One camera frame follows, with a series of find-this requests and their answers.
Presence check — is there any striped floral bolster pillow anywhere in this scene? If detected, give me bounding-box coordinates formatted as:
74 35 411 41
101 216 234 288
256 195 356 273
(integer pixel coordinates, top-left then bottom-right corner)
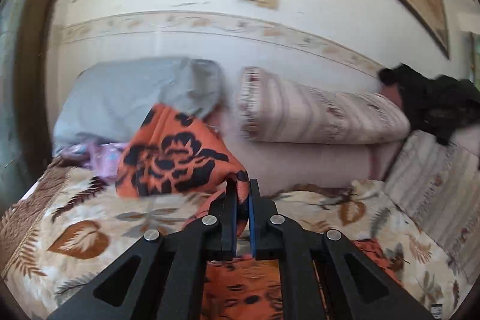
238 67 410 145

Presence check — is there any grey-blue pillow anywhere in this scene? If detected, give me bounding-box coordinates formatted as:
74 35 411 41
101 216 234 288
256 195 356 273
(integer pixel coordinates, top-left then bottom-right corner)
53 57 224 155

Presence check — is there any striped floral side pillow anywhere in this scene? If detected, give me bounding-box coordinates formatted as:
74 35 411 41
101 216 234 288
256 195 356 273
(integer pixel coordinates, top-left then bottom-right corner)
384 131 479 283

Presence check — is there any lilac floral cloth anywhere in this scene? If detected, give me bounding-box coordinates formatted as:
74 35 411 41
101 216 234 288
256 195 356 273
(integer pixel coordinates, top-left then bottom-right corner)
59 141 127 183

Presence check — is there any pink bed headboard cushion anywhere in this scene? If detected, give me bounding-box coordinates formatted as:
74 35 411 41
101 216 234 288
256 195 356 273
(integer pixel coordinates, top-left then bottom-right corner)
219 92 413 196

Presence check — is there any black clothing pile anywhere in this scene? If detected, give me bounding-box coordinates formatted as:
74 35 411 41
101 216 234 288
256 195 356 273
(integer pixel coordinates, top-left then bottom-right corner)
378 63 479 145

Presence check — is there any orange floral black-patterned garment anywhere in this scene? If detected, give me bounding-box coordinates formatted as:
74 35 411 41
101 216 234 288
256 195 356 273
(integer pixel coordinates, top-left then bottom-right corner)
114 102 404 320

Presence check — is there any cream leaf-pattern blanket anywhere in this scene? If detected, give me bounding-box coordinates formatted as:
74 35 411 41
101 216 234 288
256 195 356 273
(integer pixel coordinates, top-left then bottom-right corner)
1 166 472 319

